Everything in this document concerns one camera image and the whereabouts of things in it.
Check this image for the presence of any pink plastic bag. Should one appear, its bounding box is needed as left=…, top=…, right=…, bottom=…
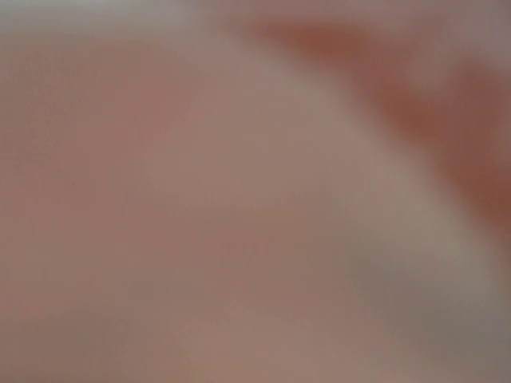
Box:
left=1, top=1, right=510, bottom=382

